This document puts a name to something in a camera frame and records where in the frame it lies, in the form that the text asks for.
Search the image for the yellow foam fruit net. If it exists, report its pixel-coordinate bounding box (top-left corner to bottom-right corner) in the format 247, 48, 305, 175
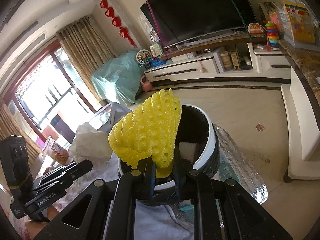
108, 89, 182, 179

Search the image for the white tissue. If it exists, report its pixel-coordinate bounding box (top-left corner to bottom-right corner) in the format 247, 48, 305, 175
68, 122, 112, 163

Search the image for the white foam block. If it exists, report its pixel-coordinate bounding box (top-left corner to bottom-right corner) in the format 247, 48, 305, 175
179, 142, 200, 164

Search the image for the white trash bin black liner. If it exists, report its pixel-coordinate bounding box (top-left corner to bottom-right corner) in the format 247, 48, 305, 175
110, 105, 219, 211

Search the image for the person's left hand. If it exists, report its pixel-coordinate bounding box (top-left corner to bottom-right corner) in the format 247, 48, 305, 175
24, 205, 62, 238

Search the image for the silver foil floor mat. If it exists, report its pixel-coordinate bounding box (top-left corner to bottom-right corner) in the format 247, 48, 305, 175
175, 123, 269, 213

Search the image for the clear jar of snack balls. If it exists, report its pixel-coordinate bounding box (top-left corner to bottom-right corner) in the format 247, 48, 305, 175
42, 136, 69, 165

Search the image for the beige curtain left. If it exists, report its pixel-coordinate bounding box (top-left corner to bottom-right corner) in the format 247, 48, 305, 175
0, 98, 42, 166

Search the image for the beige curtain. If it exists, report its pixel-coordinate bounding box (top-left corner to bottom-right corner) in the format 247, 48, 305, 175
0, 98, 42, 166
56, 16, 115, 106

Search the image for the purple thermos bottle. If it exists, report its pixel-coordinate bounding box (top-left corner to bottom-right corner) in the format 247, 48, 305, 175
50, 114, 75, 144

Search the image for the pink kettlebell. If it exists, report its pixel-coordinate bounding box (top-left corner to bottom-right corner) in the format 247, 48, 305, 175
140, 75, 153, 92

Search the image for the teal cloth covered armchair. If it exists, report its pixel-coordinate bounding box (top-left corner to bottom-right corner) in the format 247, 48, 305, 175
91, 50, 145, 106

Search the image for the toy ferris wheel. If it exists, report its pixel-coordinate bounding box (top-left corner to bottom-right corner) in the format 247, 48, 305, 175
136, 49, 152, 67

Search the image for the yellow toy phone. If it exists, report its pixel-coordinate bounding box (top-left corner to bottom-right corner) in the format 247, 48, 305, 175
150, 43, 163, 57

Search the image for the white tv cabinet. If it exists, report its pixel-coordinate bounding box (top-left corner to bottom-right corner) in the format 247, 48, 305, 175
144, 42, 291, 82

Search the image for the marble top side counter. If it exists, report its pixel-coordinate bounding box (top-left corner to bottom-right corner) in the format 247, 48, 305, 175
280, 40, 319, 180

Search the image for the beige curtain right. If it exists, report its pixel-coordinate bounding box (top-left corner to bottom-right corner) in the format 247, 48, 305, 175
56, 16, 115, 106

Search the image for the black flat screen television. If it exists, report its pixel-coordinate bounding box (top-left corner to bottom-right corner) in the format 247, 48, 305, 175
140, 0, 257, 47

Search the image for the red heart knot hanging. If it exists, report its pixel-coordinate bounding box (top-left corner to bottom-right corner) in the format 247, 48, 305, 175
99, 0, 138, 48

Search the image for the yellow picture book box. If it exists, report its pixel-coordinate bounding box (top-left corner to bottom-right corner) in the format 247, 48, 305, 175
284, 2, 316, 44

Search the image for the colourful stacking ring toy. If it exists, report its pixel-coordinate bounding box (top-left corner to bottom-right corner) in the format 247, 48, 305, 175
266, 21, 280, 50

